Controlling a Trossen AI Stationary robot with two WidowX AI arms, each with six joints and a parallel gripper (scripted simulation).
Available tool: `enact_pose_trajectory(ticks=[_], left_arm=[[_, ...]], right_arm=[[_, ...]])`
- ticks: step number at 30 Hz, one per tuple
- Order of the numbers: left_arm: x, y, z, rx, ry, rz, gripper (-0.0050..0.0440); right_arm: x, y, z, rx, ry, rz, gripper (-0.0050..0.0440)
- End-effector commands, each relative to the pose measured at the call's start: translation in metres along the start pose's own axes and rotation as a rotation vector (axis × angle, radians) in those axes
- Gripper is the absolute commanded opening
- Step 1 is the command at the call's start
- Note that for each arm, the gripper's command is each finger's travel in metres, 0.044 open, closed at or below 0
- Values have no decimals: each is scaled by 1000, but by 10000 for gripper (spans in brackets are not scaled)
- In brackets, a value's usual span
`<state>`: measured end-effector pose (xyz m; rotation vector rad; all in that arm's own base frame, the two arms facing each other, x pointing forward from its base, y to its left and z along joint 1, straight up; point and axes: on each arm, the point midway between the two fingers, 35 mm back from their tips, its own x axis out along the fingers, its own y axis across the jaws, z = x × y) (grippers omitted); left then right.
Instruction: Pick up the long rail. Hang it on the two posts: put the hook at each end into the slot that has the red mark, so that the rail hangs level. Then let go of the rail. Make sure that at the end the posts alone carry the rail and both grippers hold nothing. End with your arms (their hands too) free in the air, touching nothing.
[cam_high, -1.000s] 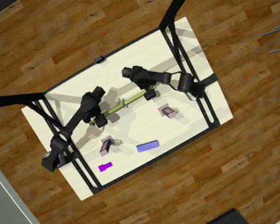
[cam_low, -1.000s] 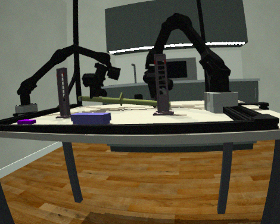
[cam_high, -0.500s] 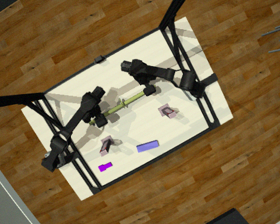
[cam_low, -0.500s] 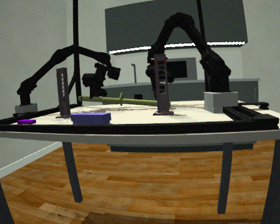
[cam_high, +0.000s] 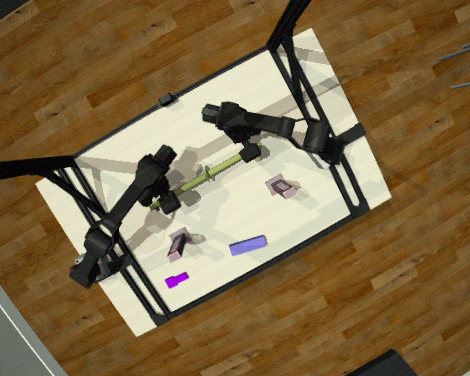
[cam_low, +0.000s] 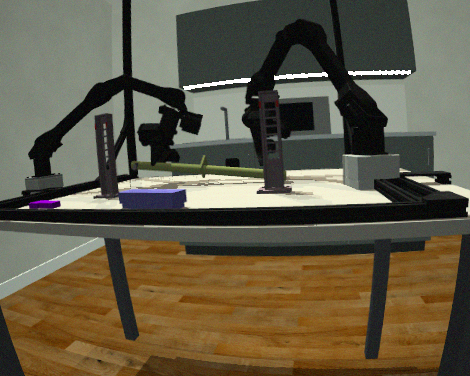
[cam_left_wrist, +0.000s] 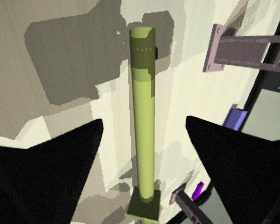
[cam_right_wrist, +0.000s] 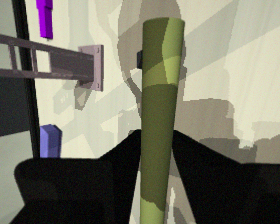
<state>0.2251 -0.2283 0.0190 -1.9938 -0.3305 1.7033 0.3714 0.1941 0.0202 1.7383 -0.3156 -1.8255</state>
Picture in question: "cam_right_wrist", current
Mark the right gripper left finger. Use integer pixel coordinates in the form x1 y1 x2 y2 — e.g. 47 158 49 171
14 129 141 224

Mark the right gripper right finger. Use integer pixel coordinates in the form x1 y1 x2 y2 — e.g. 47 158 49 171
172 130 280 224

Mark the purple flat block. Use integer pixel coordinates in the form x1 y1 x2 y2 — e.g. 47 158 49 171
36 0 53 39

